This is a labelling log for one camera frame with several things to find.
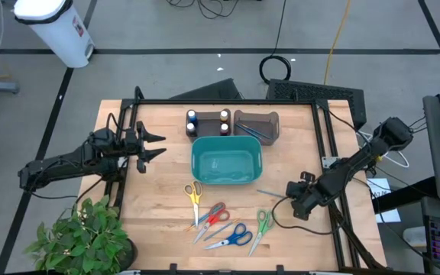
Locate coiled black cable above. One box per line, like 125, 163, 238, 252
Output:
258, 54, 293, 86

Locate black desk beam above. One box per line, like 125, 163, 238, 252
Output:
370, 175, 438, 215

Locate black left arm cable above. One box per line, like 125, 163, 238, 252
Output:
73, 176, 106, 209

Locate black metal table frame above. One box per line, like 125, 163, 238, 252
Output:
105, 86, 387, 270

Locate white trash can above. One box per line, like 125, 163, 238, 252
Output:
12, 0, 95, 69

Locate yellow cable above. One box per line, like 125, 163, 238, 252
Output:
322, 0, 353, 86

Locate yellow-handled scissors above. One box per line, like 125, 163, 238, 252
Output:
183, 180, 204, 229

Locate white computer mouse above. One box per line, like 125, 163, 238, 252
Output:
402, 225, 428, 248

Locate green leafy plant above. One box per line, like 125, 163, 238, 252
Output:
23, 194, 133, 275

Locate black floor cable bundle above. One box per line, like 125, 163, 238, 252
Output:
165, 0, 263, 19

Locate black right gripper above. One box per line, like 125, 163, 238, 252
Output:
285, 172, 322, 222

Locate blue-handled scissors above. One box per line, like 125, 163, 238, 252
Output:
203, 222, 254, 251

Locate brown divided organizer tray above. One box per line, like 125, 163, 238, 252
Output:
184, 108, 233, 143

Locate white paper sheet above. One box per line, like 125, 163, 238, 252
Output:
365, 177, 393, 199
374, 208, 402, 225

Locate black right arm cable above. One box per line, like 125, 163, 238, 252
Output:
271, 196, 343, 235

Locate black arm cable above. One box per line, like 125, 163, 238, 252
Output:
271, 196, 343, 235
73, 176, 106, 209

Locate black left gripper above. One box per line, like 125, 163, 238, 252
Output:
122, 121, 167, 174

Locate green-handled scissors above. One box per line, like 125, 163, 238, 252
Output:
247, 208, 277, 257

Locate red-handled scissors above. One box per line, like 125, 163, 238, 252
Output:
192, 202, 231, 244

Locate teal plastic bin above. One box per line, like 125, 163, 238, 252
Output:
190, 135, 264, 186

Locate brown open organizer tray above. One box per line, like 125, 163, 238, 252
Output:
231, 109, 281, 146

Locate dark gray flat panel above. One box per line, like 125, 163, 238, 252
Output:
169, 78, 244, 101

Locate black plant pot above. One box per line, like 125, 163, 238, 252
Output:
116, 238, 139, 272

